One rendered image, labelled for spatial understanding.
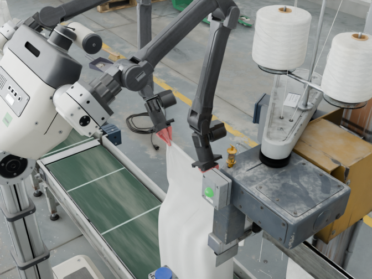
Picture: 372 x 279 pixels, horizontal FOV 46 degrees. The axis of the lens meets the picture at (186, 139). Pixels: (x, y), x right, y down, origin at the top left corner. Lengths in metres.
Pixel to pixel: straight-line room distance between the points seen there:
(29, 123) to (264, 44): 0.75
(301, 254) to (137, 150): 2.40
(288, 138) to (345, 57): 0.26
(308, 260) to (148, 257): 1.06
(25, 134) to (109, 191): 1.28
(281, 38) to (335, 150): 0.37
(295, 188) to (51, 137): 0.77
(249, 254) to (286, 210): 1.69
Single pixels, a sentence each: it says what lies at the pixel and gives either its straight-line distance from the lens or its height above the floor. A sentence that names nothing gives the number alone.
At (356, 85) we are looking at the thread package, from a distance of 1.24.
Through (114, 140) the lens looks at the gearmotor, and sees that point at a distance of 3.18.
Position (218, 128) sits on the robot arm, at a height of 1.24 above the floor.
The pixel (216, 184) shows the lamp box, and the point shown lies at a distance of 1.22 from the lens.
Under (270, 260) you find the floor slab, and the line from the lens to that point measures 2.83.
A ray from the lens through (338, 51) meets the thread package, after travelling 1.23.
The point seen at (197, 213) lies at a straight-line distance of 1.80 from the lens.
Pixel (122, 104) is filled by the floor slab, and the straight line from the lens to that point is 4.26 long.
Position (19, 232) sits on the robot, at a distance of 1.83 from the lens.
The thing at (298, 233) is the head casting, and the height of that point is 1.29.
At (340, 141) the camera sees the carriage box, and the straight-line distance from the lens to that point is 1.46.
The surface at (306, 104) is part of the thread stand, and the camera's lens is 1.43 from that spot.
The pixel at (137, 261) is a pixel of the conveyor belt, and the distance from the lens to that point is 2.28.
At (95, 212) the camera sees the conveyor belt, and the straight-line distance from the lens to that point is 2.54.
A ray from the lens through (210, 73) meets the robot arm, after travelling 1.50.
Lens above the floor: 2.11
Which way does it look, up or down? 34 degrees down
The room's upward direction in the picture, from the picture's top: 1 degrees clockwise
